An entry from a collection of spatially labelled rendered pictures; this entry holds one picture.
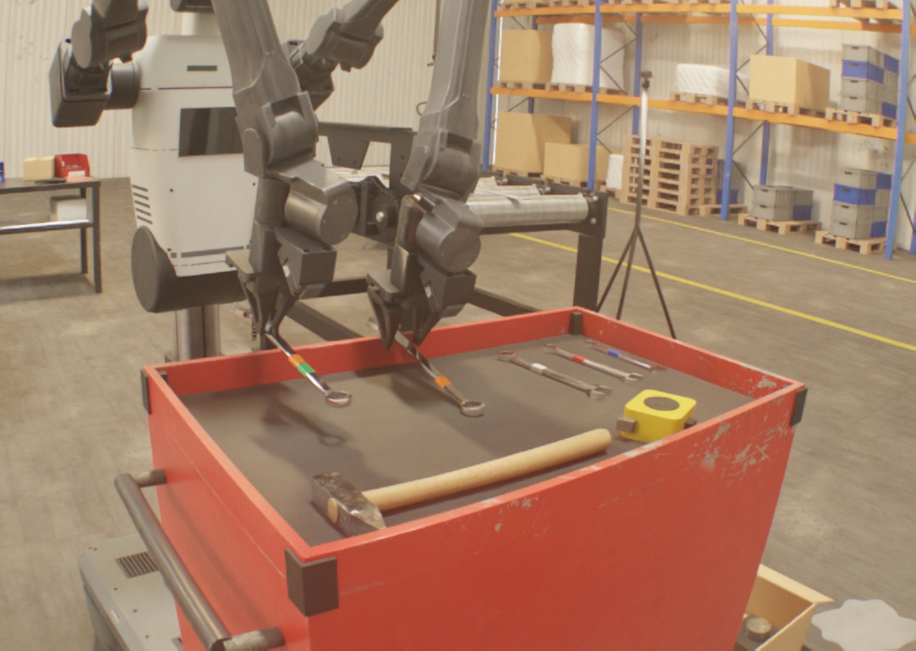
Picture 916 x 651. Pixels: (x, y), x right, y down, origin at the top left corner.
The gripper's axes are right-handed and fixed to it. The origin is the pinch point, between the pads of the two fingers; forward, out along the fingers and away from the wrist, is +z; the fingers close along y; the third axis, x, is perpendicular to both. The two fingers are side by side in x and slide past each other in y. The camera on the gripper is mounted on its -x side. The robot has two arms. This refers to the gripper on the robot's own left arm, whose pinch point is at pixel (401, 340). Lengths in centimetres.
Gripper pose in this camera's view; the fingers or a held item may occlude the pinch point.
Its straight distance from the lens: 107.6
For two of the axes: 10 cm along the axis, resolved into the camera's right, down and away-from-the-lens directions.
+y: 8.4, -0.8, 5.4
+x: -5.2, -4.2, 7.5
